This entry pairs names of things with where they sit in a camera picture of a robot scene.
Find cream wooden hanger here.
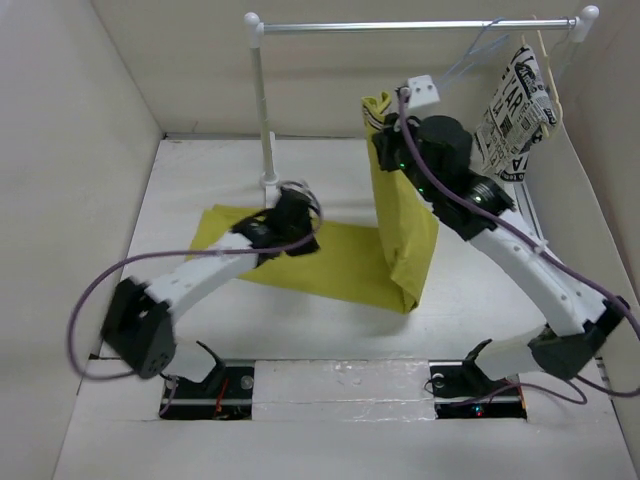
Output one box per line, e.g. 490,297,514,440
512,30,563,147

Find yellow trousers with striped trim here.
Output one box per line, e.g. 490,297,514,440
185,90,440,316

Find blue transparent plastic hanger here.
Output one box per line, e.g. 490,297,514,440
435,17,509,89

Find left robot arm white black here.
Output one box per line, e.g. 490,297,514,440
101,181,322,397

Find white clothes rack metal rail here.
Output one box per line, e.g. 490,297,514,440
244,5,600,205

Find aluminium side rail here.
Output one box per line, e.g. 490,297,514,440
513,183,544,240

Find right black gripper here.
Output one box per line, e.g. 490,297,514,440
374,108,441,204

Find newspaper print garment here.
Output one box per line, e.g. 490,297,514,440
472,43,558,183

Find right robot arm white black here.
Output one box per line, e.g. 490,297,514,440
372,113,630,395

